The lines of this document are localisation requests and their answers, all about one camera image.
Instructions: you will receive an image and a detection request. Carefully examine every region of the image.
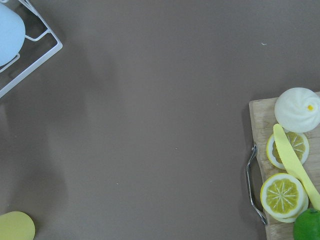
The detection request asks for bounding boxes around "white toy steamed bun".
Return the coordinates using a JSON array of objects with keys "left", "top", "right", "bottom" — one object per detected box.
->
[{"left": 274, "top": 87, "right": 320, "bottom": 133}]

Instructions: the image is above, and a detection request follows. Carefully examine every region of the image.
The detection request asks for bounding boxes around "upper lemon slice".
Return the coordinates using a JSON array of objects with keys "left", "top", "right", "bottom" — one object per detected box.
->
[{"left": 266, "top": 131, "right": 310, "bottom": 170}]

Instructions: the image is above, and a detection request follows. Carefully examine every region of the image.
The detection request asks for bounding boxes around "light blue cup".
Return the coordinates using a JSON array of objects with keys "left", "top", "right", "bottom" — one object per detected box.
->
[{"left": 0, "top": 3, "right": 26, "bottom": 66}]

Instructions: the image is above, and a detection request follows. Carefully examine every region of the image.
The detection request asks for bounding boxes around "yellow plastic cup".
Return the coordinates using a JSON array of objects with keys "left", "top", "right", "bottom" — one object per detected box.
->
[{"left": 0, "top": 211, "right": 36, "bottom": 240}]

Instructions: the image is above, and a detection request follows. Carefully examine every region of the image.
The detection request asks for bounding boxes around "green toy lime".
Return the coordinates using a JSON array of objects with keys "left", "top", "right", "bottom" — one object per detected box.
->
[{"left": 293, "top": 208, "right": 320, "bottom": 240}]

